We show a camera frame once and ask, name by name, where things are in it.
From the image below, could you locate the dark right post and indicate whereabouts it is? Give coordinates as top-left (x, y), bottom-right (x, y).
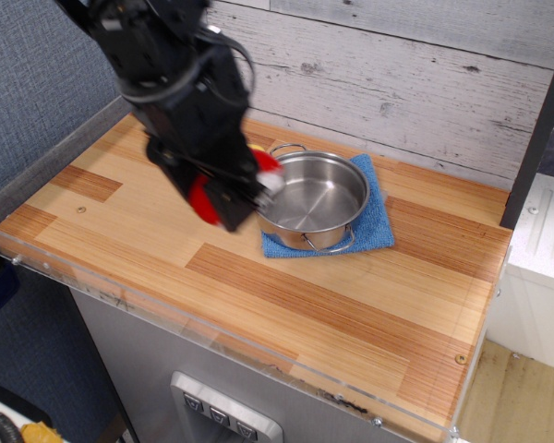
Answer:
top-left (500, 73), bottom-right (554, 230)

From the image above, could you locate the stainless steel pot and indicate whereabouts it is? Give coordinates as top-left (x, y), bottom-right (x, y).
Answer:
top-left (257, 143), bottom-right (370, 254)

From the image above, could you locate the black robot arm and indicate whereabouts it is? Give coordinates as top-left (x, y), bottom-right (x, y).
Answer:
top-left (58, 1), bottom-right (271, 232)

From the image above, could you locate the blue cloth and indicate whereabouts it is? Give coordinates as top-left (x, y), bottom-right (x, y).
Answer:
top-left (261, 154), bottom-right (394, 258)

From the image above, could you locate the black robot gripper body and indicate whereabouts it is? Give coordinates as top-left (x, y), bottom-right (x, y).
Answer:
top-left (128, 41), bottom-right (273, 213)

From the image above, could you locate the silver button panel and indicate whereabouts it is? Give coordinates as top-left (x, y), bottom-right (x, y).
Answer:
top-left (170, 371), bottom-right (283, 442)

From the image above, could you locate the red toy sushi box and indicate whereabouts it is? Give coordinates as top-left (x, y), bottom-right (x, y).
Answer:
top-left (187, 144), bottom-right (284, 232)

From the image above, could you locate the white aluminium side unit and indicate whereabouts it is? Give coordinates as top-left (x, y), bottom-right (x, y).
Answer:
top-left (487, 174), bottom-right (554, 367)

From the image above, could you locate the clear acrylic guard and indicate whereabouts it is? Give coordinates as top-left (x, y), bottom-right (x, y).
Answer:
top-left (0, 214), bottom-right (511, 442)

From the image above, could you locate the black cable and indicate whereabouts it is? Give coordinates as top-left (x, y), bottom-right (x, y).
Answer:
top-left (0, 410), bottom-right (24, 443)

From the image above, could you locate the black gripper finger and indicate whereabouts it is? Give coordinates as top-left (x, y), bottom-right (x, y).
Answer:
top-left (204, 178), bottom-right (260, 233)
top-left (146, 142), bottom-right (209, 213)

